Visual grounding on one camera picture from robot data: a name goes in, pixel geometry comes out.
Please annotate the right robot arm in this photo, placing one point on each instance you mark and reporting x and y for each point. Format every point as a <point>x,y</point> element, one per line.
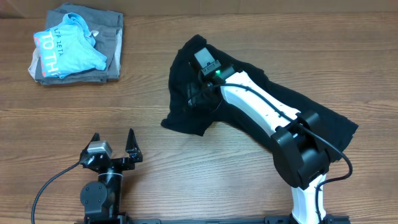
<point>301,154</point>

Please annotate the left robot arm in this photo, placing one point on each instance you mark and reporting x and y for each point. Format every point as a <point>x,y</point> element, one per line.
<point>102,198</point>

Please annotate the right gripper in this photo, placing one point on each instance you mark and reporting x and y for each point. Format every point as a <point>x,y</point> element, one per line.
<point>193,91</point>

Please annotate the grey folded garment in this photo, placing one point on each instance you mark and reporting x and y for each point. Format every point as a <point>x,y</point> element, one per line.
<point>109,24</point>

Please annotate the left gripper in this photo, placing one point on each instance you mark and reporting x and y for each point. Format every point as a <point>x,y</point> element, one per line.
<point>135,153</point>

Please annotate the black t-shirt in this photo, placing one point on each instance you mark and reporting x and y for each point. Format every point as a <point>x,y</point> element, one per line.
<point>196,120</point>

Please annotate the light blue printed shirt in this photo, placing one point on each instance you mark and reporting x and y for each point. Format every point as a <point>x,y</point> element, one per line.
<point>68,48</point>

